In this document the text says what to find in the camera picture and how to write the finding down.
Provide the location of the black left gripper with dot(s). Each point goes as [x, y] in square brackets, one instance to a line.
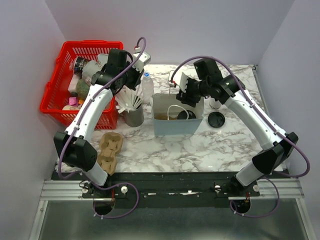
[137, 80]

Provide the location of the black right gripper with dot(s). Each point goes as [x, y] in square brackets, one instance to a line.
[183, 97]

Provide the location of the stack of white paper cups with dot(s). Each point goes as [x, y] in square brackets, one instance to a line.
[214, 104]

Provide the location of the light blue paper bag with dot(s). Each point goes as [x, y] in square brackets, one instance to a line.
[167, 103]

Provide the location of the black cup lid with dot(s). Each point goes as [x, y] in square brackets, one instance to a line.
[186, 115]

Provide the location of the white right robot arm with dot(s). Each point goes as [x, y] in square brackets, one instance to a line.
[277, 145]

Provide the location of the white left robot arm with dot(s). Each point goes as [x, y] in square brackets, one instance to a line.
[72, 145]

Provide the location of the clear water bottle blue cap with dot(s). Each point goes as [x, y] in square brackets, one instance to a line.
[147, 85]

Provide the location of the grey metal straw holder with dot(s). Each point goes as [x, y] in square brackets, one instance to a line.
[134, 118]

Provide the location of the white plastic pouch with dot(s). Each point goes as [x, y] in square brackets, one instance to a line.
[90, 69]

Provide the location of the green round sponge ball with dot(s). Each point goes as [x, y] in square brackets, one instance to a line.
[82, 89]

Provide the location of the dark printed can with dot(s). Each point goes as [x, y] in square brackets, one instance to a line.
[79, 64]

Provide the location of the brown cardboard cup carrier stack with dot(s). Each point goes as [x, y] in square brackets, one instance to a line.
[110, 145]

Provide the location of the red plastic shopping basket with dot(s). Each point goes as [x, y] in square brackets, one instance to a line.
[59, 99]

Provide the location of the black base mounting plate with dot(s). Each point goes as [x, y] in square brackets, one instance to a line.
[165, 190]

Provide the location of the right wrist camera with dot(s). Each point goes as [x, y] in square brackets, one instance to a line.
[179, 79]

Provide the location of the aluminium rail frame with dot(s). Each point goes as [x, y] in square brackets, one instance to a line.
[69, 190]

